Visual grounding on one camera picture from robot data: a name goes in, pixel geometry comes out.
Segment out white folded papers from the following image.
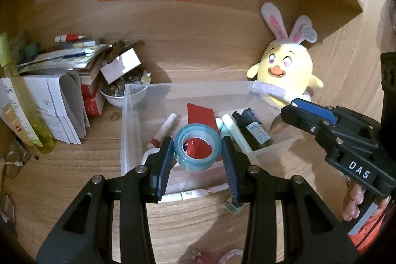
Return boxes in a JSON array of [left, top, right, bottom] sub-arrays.
[[0, 74, 90, 145]]

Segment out white bowl of stones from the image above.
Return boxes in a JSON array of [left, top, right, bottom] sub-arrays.
[[99, 72, 150, 108]]

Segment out red and white pen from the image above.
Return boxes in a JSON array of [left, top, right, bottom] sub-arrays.
[[55, 33, 85, 43]]

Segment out white tape roll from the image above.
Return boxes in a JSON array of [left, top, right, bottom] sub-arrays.
[[142, 149, 164, 166]]

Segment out stack of booklets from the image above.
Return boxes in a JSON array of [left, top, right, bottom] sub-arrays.
[[19, 44, 109, 76]]

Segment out person's right hand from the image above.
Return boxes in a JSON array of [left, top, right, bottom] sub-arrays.
[[341, 182, 366, 222]]

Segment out small cardboard box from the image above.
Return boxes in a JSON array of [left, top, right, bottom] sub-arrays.
[[99, 48, 141, 83]]

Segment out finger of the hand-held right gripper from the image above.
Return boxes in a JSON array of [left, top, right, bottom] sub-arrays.
[[292, 98, 338, 126], [280, 104, 334, 144]]

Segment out pale green tube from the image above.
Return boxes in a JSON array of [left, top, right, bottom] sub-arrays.
[[221, 114, 252, 153]]

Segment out pink hair clip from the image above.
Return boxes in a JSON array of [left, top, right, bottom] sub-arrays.
[[190, 248, 217, 264]]

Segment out dark green bottle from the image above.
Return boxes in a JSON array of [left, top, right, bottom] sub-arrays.
[[232, 108, 274, 151]]

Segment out yellow-green bottle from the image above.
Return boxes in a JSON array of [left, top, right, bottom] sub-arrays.
[[0, 32, 55, 155]]

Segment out blue tape roll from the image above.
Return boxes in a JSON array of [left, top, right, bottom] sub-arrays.
[[173, 124, 223, 172]]

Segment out clear plastic storage box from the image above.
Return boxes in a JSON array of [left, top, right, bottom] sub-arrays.
[[120, 81, 302, 190]]

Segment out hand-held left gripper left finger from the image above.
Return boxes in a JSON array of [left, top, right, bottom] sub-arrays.
[[35, 137, 175, 264]]

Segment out red box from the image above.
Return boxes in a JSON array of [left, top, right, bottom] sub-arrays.
[[81, 83, 106, 116]]

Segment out small green and white eraser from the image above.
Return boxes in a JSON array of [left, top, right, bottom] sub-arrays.
[[223, 197, 245, 215]]

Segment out eyeglasses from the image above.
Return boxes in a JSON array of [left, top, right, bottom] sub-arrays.
[[0, 149, 24, 221]]

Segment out white marker with red end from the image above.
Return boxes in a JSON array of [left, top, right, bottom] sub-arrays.
[[147, 113, 178, 150]]

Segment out red card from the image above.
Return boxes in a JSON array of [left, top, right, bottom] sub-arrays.
[[186, 102, 222, 162]]

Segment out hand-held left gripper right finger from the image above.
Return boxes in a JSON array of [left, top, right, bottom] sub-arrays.
[[221, 137, 361, 264]]

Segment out yellow chick plush toy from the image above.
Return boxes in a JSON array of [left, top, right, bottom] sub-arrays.
[[247, 2, 324, 110]]

